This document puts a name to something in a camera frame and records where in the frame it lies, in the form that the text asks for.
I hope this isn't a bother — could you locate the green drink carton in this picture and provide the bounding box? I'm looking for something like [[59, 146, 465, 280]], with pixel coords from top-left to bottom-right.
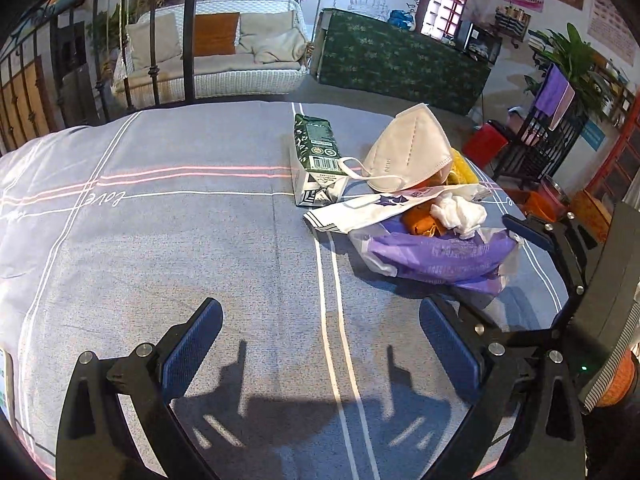
[[289, 112, 351, 208]]

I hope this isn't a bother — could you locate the beige cushion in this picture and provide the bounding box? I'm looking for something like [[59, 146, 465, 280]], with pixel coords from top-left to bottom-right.
[[250, 27, 308, 64], [125, 12, 183, 63], [237, 10, 296, 56]]

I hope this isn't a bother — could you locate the yellow foam net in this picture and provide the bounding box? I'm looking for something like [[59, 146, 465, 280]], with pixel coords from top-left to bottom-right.
[[445, 147, 476, 186]]

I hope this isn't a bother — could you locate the red box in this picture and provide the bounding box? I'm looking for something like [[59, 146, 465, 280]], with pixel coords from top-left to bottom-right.
[[462, 121, 521, 171]]

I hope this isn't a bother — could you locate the purple towel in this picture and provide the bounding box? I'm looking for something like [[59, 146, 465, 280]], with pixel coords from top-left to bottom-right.
[[534, 65, 570, 115]]

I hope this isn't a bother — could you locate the wooden cabinet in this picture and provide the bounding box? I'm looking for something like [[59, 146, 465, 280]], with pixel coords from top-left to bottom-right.
[[0, 55, 57, 157]]

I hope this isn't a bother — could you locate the green potted plant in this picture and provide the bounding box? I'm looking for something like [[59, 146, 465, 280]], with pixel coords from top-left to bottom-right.
[[525, 22, 618, 121]]

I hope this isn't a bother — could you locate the blue wall sign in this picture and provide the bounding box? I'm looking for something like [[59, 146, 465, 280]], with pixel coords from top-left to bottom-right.
[[582, 120, 606, 152]]

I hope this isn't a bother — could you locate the pink towel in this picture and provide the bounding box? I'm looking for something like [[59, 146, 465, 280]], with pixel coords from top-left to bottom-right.
[[550, 82, 577, 132]]

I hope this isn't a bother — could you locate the red ladder shelf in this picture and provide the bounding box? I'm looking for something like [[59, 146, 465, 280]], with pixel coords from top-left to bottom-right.
[[585, 107, 640, 221]]

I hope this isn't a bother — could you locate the white paper wrapper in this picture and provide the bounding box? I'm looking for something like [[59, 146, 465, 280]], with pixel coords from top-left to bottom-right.
[[303, 183, 493, 234]]

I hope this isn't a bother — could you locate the crumpled white tissue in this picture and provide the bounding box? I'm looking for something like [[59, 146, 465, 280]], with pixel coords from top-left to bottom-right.
[[431, 194, 488, 240]]

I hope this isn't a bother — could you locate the green patterned counter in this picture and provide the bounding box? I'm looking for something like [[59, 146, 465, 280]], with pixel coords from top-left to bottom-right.
[[318, 8, 493, 116]]

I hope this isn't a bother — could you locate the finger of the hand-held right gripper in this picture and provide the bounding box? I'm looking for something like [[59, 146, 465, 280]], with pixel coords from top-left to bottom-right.
[[501, 212, 599, 301], [472, 284, 590, 345]]

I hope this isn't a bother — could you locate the black display case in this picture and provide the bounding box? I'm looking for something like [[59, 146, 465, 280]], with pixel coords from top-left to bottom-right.
[[455, 21, 502, 66]]

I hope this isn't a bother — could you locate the black metal rack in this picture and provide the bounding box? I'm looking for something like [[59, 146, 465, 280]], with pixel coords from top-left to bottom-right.
[[492, 62, 590, 191]]

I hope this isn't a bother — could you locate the black metal bed frame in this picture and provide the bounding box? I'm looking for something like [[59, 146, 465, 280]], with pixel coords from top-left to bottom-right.
[[0, 0, 202, 157]]

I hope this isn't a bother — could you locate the orange bucket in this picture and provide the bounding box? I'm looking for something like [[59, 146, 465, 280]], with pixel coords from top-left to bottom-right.
[[525, 191, 568, 224]]

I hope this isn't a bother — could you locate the white wicker swing sofa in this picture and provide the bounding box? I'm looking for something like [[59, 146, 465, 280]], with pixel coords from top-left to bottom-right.
[[112, 0, 311, 101]]

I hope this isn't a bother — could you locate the metal basin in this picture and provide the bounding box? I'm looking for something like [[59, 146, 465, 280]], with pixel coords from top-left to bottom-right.
[[540, 175, 576, 206]]

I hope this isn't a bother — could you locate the purple plastic bag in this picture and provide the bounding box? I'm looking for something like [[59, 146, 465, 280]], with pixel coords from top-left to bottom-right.
[[348, 225, 526, 296]]

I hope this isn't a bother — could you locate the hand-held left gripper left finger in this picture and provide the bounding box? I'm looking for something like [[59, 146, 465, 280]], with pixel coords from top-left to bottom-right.
[[55, 297, 223, 480]]

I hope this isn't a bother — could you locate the grey striped blanket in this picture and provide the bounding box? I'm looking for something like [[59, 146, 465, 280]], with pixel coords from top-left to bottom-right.
[[0, 101, 576, 480]]

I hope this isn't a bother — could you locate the orange foam net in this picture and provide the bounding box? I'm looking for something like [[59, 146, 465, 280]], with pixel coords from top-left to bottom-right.
[[402, 175, 451, 237]]

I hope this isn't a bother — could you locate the white face mask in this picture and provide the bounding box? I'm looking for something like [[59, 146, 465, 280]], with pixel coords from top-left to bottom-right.
[[340, 103, 455, 193]]

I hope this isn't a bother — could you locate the orange cushion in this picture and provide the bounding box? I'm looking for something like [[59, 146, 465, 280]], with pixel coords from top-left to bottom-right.
[[192, 12, 241, 57]]

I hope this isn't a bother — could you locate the small shelf with jars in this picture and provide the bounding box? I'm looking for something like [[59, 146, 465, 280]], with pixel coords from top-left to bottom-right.
[[495, 4, 531, 43]]

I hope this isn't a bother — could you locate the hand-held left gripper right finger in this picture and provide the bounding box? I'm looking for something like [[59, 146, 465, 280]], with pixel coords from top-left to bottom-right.
[[419, 296, 588, 480]]

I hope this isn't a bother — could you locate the green white packet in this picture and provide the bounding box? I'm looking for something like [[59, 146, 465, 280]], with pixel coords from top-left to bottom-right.
[[0, 350, 16, 426]]

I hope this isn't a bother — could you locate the orange patterned case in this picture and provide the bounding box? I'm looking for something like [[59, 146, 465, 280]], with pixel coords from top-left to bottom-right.
[[570, 190, 613, 234]]

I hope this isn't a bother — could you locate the pale wall poster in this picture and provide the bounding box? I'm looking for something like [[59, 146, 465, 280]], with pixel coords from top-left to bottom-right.
[[587, 0, 640, 54]]

